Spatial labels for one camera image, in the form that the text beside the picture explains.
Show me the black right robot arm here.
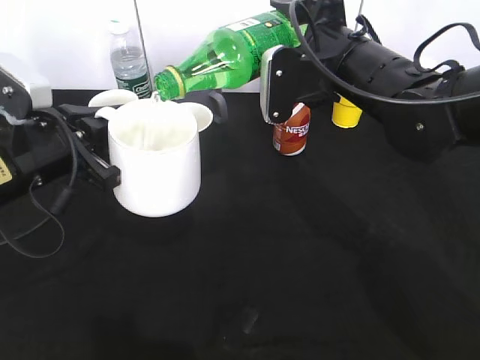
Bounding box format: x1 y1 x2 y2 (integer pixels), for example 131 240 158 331
260 1 479 161

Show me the green soda bottle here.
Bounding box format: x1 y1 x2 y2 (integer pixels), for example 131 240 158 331
154 10 300 101

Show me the yellow paper cup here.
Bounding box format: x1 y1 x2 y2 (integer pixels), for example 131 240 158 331
331 97 362 129

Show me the clear water bottle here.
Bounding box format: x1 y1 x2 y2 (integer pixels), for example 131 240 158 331
109 19 152 99

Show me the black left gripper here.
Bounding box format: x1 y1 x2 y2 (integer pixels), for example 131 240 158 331
1 52 121 206

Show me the white ceramic mug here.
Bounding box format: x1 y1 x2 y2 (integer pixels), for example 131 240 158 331
108 99 201 218

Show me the brown Nescafe coffee bottle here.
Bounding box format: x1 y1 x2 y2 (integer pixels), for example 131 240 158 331
273 103 311 156

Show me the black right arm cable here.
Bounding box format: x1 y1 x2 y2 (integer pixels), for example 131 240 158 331
287 0 480 107

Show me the grey ceramic mug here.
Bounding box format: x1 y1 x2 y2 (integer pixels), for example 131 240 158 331
175 89 229 125

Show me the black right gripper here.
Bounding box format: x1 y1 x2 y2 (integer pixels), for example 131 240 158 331
260 45 460 161

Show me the dark red ceramic mug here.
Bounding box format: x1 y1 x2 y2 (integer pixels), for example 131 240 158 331
88 89 139 120

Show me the black ceramic mug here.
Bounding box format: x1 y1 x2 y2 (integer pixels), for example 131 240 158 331
181 102 213 133

